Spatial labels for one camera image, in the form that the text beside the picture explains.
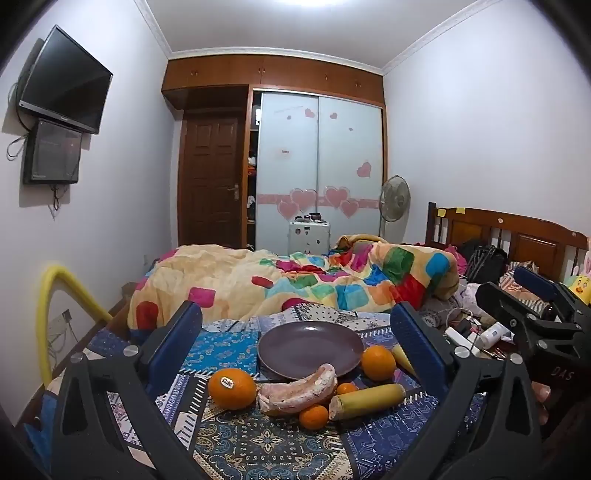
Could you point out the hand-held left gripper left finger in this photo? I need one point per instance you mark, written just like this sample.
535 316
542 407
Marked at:
178 346

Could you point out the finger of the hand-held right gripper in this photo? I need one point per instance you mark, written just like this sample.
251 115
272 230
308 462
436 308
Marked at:
535 279
498 300

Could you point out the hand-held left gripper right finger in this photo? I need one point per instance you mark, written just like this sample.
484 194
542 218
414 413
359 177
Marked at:
413 341

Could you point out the plain large orange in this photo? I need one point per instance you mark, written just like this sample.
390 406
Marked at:
378 363

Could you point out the large orange with sticker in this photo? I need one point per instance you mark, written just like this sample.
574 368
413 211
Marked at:
235 392

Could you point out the small tangerine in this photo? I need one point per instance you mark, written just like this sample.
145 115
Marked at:
346 389
314 417

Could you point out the purple plate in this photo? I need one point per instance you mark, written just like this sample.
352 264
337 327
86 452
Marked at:
309 350

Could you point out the pink pork belly slab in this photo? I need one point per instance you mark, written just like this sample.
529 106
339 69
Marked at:
295 397

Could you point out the person's right hand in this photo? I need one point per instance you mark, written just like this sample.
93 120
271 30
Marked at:
541 394

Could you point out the striped cloth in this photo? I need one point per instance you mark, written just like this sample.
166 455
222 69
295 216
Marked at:
517 286

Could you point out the pink floral cloth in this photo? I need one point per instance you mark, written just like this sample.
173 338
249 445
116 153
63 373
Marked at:
473 300

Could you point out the white bottle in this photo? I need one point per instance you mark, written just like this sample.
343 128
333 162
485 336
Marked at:
493 334

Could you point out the black backpack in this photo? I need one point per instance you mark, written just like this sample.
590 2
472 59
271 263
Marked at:
487 263

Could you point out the grey cloth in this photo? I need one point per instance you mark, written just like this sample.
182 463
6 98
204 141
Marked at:
438 311

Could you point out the wooden headboard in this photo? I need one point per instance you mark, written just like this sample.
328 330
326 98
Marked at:
526 240

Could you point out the yellow plush toy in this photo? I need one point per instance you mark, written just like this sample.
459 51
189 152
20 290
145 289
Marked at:
581 288

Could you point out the white power strip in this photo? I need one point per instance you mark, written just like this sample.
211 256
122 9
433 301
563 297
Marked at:
461 339

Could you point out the colourful patchwork blanket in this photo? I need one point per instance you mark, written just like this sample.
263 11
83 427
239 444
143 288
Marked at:
221 277

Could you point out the blue patterned bed sheet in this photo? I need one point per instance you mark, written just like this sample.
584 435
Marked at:
258 443

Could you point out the yellow foam tube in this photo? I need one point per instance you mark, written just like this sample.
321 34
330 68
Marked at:
46 323

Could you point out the standing electric fan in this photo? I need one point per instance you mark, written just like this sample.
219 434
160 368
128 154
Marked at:
395 198

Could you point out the white hard case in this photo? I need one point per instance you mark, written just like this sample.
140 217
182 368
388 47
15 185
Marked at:
308 237

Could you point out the brown wooden door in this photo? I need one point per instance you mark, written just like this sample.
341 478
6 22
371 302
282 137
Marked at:
207 184

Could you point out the wooden wardrobe with heart stickers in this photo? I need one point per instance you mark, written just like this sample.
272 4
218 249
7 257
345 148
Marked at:
286 138

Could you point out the small wall monitor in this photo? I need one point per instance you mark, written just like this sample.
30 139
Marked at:
53 150

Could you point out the black wall television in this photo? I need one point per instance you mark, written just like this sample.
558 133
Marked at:
64 78

